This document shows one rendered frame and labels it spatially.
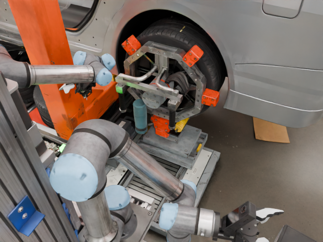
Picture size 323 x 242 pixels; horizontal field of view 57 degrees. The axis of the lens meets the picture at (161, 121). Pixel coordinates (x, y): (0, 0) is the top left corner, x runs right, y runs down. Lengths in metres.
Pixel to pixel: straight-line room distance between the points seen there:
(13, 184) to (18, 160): 0.07
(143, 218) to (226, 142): 1.56
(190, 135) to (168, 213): 1.63
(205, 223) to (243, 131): 2.07
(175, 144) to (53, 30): 1.27
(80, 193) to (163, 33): 1.24
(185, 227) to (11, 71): 0.78
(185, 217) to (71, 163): 0.35
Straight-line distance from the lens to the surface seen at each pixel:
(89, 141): 0.77
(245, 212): 0.83
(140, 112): 1.96
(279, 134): 2.95
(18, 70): 1.18
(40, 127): 2.47
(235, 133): 2.85
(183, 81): 1.67
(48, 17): 1.61
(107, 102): 2.23
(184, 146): 2.37
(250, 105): 1.87
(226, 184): 2.47
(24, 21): 1.64
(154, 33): 1.83
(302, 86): 1.74
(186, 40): 1.77
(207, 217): 0.87
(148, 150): 2.46
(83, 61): 1.41
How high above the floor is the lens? 2.02
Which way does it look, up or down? 44 degrees down
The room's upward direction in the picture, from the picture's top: straight up
